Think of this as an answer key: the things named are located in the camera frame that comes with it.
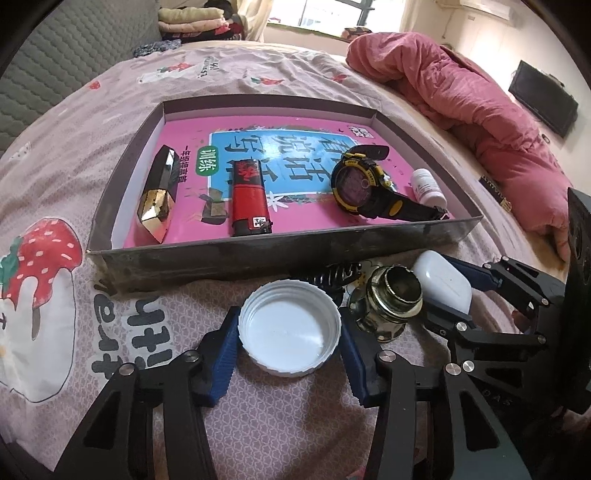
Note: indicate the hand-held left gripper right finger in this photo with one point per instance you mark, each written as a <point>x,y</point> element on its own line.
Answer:
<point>355,364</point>

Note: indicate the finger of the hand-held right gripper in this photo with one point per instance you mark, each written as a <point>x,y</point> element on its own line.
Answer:
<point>466,334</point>
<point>475,274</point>

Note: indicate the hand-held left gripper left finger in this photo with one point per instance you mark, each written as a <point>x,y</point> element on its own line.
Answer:
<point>226,357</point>

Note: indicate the white earbuds case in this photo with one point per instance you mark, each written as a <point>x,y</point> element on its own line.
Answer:
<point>441,281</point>

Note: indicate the white plastic jar lid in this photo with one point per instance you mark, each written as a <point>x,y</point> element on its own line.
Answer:
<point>288,330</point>

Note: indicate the shallow grey cardboard box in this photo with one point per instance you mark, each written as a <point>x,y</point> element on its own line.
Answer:
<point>231,265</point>

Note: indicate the small white bottle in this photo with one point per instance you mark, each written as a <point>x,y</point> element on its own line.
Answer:
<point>427,187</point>

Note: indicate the black and yellow wristwatch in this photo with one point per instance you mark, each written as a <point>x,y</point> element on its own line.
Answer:
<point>358,187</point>

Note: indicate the red and black lighter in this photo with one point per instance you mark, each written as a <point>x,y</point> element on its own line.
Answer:
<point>249,198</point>

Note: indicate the black gold crystal-shaped bottle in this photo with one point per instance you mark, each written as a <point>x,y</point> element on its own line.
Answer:
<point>159,194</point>

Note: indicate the gold metal round fitting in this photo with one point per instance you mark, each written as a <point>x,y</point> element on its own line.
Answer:
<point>392,300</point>

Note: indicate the black label with gold print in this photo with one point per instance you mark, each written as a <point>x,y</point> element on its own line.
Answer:
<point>496,190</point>

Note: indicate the black coil spring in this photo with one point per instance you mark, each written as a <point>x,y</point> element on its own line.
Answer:
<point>333,274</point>

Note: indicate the pink quilt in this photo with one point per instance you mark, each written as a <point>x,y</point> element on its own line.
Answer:
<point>461,101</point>

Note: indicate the black television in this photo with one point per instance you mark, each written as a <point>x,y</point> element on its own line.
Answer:
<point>545,97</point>

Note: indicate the pink and blue book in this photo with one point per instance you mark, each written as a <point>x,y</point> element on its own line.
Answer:
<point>295,136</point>

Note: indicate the strawberry printed bedsheet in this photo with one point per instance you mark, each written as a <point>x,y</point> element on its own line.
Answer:
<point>55,184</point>

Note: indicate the brown patterned item on windowsill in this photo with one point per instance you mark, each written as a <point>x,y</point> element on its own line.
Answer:
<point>356,32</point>

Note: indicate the window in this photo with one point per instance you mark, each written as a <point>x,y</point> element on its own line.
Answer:
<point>332,11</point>

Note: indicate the dark patterned cloth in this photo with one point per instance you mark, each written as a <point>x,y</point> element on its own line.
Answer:
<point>157,47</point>

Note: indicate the cream curtain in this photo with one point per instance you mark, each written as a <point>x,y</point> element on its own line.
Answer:
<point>258,18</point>

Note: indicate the stack of folded clothes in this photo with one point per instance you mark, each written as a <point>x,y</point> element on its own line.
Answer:
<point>194,21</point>

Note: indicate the grey quilted headboard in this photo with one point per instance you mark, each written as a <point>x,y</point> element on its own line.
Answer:
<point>60,50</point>

